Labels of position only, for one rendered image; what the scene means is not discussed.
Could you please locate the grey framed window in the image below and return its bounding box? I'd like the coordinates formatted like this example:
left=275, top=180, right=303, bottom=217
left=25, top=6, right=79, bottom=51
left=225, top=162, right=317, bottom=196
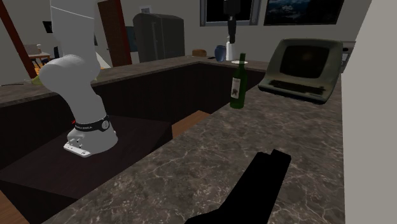
left=199, top=0, right=261, bottom=27

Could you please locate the white bottle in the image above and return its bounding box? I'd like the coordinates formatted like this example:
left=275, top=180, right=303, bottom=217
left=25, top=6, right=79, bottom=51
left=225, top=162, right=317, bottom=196
left=225, top=35, right=237, bottom=62

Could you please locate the blue vase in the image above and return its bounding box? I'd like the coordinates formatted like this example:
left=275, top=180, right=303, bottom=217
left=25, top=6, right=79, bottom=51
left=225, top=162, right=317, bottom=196
left=214, top=45, right=228, bottom=63

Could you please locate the old grey computer terminal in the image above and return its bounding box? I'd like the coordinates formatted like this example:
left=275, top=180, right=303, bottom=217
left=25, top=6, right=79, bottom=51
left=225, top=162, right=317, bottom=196
left=257, top=38, right=344, bottom=105

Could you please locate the dark grey refrigerator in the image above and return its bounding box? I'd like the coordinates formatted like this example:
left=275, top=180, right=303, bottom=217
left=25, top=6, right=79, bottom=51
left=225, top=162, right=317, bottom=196
left=132, top=13, right=186, bottom=64

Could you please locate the green wine bottle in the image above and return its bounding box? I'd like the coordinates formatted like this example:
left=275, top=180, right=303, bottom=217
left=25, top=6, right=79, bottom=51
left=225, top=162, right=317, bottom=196
left=229, top=52, right=249, bottom=110

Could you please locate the brown door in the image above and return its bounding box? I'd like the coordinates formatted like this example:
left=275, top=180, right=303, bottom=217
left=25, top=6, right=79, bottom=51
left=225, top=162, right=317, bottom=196
left=97, top=0, right=134, bottom=67

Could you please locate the grey microwave oven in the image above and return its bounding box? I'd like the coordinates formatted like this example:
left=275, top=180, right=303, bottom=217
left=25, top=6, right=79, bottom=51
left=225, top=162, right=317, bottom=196
left=340, top=40, right=356, bottom=74

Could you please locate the black angular object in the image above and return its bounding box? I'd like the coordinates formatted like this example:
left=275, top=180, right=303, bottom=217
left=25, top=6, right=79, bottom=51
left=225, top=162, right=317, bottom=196
left=184, top=148, right=292, bottom=224

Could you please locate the small wooden table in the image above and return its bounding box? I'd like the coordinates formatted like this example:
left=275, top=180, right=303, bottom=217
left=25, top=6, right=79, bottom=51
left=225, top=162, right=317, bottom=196
left=24, top=43, right=52, bottom=67

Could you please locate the light green object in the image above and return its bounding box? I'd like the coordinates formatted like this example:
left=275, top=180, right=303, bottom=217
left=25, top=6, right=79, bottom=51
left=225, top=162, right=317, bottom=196
left=30, top=74, right=45, bottom=87

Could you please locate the dark robot stand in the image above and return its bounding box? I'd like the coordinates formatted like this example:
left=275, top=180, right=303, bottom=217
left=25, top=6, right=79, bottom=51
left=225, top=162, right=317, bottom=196
left=0, top=115, right=173, bottom=224

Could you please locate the dark landscape wall picture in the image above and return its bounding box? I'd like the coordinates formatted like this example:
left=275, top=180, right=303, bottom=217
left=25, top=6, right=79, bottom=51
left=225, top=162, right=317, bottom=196
left=263, top=0, right=345, bottom=27

